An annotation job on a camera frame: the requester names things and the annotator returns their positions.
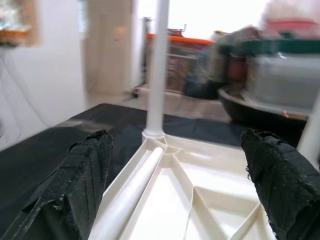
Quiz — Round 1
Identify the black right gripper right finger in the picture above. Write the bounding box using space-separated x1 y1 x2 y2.
240 127 320 240

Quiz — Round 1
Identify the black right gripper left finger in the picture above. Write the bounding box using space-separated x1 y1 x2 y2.
0 129 115 240

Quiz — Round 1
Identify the white plastic table top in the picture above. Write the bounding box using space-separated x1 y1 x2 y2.
87 128 278 240

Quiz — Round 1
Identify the black tablecloth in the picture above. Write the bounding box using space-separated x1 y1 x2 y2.
0 102 310 227

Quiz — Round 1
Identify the black wok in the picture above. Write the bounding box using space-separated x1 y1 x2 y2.
216 84 311 124

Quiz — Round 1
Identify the clear plastic storage container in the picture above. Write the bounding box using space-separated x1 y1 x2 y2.
246 51 320 114

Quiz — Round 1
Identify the black glossy bag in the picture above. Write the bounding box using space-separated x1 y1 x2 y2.
184 26 249 100

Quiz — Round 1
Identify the orange-lid clear storage box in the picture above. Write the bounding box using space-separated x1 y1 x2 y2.
145 31 216 94

